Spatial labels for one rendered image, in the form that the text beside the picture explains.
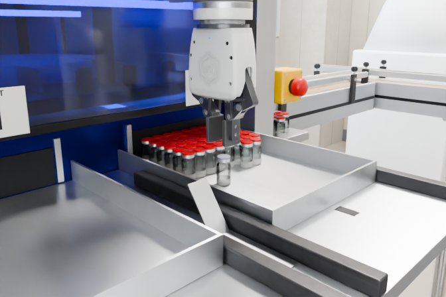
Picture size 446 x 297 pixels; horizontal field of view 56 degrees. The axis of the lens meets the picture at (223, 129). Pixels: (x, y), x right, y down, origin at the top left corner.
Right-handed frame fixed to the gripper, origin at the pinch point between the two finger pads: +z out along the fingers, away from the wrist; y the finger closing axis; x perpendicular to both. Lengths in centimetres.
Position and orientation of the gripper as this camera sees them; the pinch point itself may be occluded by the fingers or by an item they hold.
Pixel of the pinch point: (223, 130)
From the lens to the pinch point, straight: 62.8
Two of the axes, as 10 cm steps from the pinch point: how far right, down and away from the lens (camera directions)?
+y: 7.0, 1.7, -6.9
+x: 7.1, -1.7, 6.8
